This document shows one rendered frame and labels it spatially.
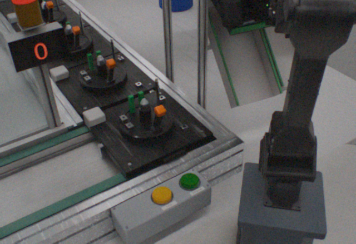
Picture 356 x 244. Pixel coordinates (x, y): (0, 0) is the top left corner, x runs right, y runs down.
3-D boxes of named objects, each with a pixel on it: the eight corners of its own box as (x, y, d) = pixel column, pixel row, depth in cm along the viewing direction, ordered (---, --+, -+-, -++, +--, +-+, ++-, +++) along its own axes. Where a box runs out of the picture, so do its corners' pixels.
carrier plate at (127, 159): (213, 139, 103) (213, 132, 102) (127, 179, 93) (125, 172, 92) (162, 93, 119) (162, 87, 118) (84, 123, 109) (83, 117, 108)
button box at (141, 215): (211, 204, 93) (212, 185, 90) (128, 249, 85) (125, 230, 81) (193, 184, 98) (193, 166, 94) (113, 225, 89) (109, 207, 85)
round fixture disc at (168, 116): (184, 129, 103) (184, 123, 102) (134, 151, 97) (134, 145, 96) (156, 102, 113) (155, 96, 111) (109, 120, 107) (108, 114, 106)
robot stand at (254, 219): (306, 298, 79) (327, 234, 67) (231, 284, 82) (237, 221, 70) (305, 235, 91) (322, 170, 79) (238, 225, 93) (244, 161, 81)
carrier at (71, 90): (159, 91, 120) (157, 53, 113) (82, 120, 110) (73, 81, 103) (122, 56, 137) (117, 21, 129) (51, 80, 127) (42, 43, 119)
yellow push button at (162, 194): (175, 201, 88) (174, 194, 86) (158, 209, 86) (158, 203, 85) (165, 189, 90) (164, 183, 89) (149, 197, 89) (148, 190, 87)
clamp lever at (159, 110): (162, 128, 100) (166, 110, 94) (154, 131, 99) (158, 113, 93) (154, 116, 101) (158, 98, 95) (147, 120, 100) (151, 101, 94)
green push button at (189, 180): (202, 187, 91) (202, 180, 89) (187, 195, 89) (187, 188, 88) (192, 175, 93) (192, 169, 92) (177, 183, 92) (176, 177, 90)
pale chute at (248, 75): (275, 96, 110) (283, 93, 106) (231, 109, 107) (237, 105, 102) (242, -2, 113) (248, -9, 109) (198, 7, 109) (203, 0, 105)
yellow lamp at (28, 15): (45, 23, 87) (40, 0, 84) (22, 29, 85) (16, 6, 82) (38, 15, 90) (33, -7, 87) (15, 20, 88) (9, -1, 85)
